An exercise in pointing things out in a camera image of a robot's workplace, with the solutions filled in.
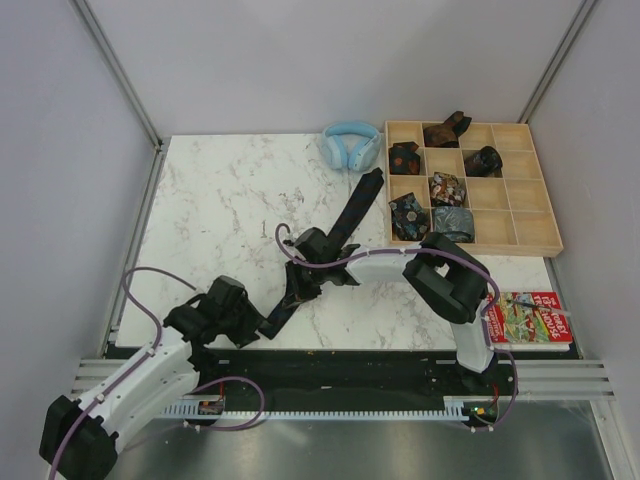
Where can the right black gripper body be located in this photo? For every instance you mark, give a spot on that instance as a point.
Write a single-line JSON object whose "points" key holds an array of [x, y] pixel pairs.
{"points": [[320, 271]]}

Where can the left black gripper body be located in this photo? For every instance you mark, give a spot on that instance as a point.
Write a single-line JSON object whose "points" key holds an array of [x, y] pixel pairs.
{"points": [[230, 319]]}

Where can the dark blue striped tie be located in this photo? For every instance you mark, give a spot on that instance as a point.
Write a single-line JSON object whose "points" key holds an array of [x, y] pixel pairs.
{"points": [[351, 216]]}

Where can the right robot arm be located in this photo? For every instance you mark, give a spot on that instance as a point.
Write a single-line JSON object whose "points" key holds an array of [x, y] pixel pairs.
{"points": [[456, 286]]}

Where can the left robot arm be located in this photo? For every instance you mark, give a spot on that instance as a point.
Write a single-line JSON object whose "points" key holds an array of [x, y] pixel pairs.
{"points": [[83, 437]]}

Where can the blue hexagon rolled tie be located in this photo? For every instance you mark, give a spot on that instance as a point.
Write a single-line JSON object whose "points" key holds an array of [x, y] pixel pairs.
{"points": [[409, 220]]}

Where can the light blue headphones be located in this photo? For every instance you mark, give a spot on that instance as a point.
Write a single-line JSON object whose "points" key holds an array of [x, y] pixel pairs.
{"points": [[352, 146]]}

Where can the black orange-dotted rolled tie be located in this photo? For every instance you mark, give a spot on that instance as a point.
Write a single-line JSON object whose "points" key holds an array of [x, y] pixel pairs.
{"points": [[404, 159]]}

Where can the colourful patchwork rolled tie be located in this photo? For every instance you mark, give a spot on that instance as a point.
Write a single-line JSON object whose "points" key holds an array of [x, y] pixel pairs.
{"points": [[446, 190]]}

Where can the grey blue rolled tie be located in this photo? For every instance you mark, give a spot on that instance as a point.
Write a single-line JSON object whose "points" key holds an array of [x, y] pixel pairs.
{"points": [[455, 223]]}

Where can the brown rolled tie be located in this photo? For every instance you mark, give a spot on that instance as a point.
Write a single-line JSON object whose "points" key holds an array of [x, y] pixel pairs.
{"points": [[447, 133]]}

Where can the dark glossy rolled tie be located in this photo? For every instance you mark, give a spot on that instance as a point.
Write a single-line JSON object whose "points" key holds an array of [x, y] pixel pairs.
{"points": [[483, 163]]}

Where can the wooden compartment tray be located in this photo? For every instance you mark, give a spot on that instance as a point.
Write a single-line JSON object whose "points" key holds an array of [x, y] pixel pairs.
{"points": [[511, 208]]}

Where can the red children's book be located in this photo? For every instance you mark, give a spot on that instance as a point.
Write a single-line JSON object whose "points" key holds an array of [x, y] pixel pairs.
{"points": [[529, 322]]}

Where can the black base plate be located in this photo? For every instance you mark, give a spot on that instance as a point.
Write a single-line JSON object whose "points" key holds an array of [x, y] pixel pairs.
{"points": [[358, 378]]}

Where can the white slotted cable duct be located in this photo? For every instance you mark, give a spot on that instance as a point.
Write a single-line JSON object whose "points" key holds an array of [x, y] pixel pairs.
{"points": [[201, 411]]}

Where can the aluminium rail frame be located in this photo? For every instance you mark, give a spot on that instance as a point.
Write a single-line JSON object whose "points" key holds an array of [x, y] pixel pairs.
{"points": [[545, 377]]}

